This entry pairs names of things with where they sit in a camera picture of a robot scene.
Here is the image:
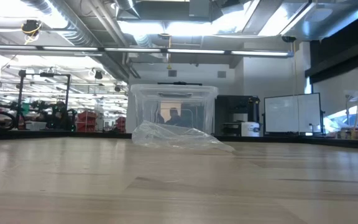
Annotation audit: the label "clear plastic zip bag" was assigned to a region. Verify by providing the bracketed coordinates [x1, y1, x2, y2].
[131, 120, 236, 154]

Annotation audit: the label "clear plastic storage box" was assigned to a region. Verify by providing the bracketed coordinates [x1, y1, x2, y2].
[127, 90, 218, 135]

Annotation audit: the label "person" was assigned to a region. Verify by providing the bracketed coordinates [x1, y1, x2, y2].
[157, 107, 183, 127]

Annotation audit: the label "small red storage bins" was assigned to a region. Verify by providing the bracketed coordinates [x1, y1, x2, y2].
[114, 116, 127, 133]

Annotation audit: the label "white bucket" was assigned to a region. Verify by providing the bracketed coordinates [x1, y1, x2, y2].
[241, 121, 261, 138]

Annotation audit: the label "red storage bin rack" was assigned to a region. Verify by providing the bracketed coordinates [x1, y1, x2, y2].
[75, 110, 99, 133]

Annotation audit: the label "whiteboard on stand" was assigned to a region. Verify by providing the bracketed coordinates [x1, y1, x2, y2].
[263, 92, 326, 136]

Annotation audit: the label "black background robot rig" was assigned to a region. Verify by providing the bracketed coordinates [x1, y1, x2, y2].
[0, 69, 79, 132]

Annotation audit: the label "black 3D printer enclosure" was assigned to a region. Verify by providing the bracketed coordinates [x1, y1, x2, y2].
[214, 95, 261, 138]

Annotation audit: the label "black aluminium table frame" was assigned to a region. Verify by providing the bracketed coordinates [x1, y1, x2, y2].
[0, 129, 358, 151]

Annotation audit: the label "yellow cable reel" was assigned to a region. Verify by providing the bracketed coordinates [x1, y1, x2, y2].
[21, 19, 44, 45]

